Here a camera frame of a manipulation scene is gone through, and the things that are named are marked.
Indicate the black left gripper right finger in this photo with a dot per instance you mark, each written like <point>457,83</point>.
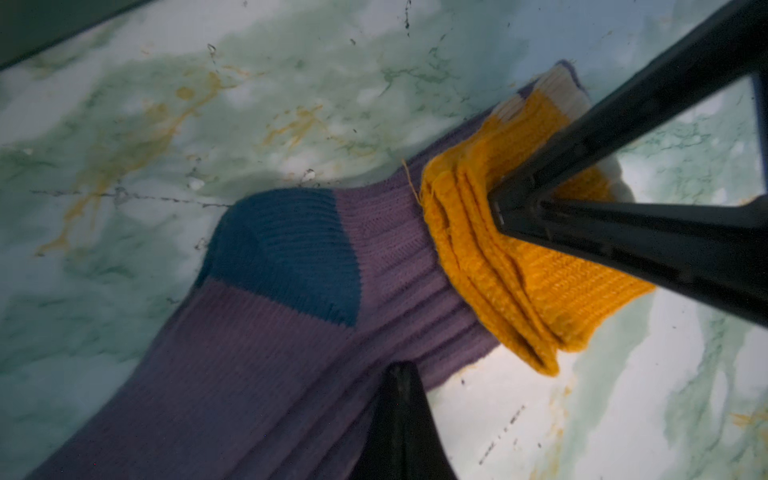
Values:
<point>666,178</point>

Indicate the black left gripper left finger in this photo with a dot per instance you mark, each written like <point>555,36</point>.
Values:
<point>403,442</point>

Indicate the purple teal sock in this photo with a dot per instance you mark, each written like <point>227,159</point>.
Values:
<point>270,368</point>

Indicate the green compartment tray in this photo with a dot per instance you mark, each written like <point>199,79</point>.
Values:
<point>31,26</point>

